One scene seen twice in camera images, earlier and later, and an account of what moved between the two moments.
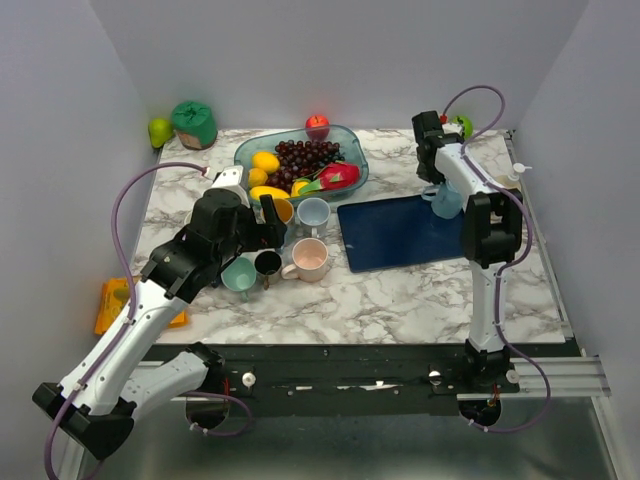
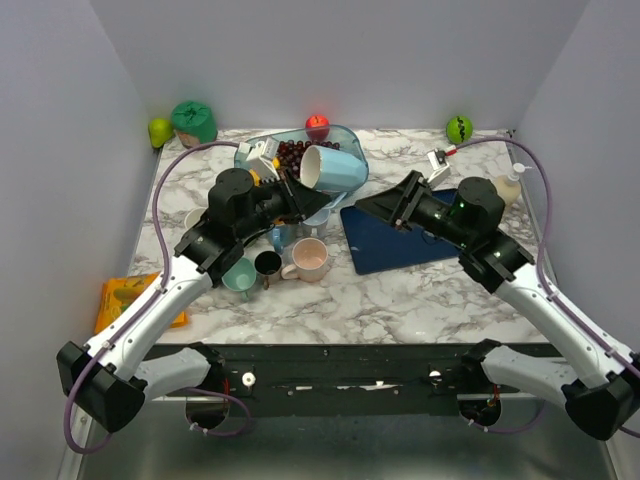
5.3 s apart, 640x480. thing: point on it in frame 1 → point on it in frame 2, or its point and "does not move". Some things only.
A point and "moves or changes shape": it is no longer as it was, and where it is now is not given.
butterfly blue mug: x=290 y=233 does not move
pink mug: x=309 y=257 does not move
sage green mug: x=240 y=276 does not move
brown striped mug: x=268 y=265 does not move
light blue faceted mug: x=446 y=200 moves or changes shape
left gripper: x=267 y=235 → x=301 y=201
